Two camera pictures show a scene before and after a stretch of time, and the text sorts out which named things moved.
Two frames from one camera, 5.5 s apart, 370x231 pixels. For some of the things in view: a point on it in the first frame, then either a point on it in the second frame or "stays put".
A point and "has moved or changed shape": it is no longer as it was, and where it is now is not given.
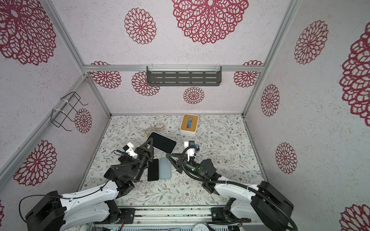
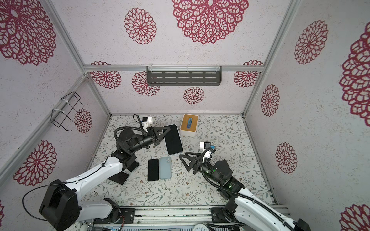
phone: [153, 170] stays put
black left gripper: [148, 153] -> [155, 132]
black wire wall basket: [59, 116] stays put
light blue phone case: [165, 168] stays put
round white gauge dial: [201, 227] stays put
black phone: [162, 142] has moved or changed shape
